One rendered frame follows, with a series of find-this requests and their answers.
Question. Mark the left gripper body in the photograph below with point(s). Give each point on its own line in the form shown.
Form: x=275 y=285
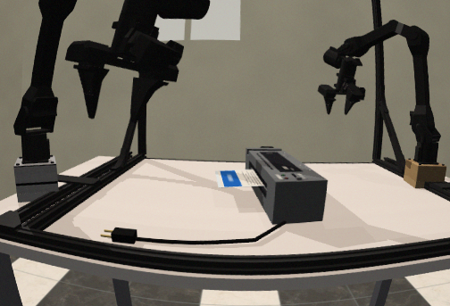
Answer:
x=329 y=92

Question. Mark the white laminated sheet with blue panel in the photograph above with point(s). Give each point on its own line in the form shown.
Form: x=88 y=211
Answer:
x=237 y=178

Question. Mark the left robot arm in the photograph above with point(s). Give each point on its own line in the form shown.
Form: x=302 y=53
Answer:
x=422 y=119

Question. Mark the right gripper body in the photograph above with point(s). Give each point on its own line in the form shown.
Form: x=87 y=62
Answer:
x=95 y=54

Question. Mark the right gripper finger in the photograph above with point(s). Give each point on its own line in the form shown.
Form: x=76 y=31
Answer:
x=91 y=78
x=142 y=90

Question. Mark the dark grey laminator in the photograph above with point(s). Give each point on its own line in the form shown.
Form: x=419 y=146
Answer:
x=292 y=193

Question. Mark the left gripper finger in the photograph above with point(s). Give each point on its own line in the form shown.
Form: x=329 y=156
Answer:
x=329 y=103
x=348 y=105

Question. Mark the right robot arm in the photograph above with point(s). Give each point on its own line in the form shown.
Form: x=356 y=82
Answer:
x=39 y=106

